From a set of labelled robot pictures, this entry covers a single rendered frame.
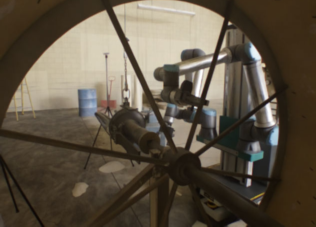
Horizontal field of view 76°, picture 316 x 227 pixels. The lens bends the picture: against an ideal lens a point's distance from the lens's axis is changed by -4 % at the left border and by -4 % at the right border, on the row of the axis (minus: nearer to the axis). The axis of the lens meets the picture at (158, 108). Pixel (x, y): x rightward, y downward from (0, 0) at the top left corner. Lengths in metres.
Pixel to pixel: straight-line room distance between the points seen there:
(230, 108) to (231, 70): 0.35
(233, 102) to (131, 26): 8.16
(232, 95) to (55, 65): 7.83
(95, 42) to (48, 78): 2.36
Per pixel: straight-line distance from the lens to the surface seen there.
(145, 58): 9.89
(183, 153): 0.92
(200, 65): 1.39
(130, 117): 1.61
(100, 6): 0.82
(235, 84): 2.10
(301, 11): 1.07
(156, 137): 1.29
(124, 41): 0.79
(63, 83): 9.16
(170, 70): 1.14
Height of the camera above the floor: 1.32
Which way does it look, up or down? 9 degrees down
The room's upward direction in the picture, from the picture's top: straight up
